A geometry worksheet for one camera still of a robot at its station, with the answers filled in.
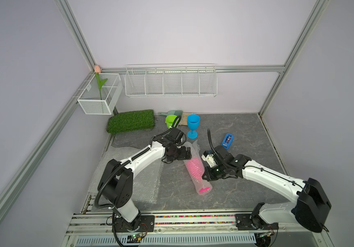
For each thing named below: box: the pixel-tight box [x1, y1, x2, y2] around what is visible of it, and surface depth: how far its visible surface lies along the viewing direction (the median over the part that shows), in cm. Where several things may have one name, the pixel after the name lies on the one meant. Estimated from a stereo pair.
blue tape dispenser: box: [221, 132, 235, 151], surface depth 103 cm
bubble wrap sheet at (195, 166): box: [181, 139, 213, 196], surface depth 84 cm
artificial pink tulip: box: [94, 65, 109, 100], surface depth 92 cm
